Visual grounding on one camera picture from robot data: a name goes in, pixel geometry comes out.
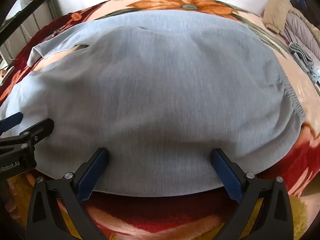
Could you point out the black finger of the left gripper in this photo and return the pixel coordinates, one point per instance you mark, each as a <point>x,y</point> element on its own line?
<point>10,122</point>
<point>40,130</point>

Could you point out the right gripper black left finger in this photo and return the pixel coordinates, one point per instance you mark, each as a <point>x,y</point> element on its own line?
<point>44,218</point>

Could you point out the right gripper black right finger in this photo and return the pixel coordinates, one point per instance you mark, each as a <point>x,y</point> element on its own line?
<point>274,219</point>

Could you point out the grey sweat pants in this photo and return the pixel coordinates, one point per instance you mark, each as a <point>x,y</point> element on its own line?
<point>159,90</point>

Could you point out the striped grey folded cloth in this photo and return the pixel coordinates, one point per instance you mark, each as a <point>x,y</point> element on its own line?
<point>305,62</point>

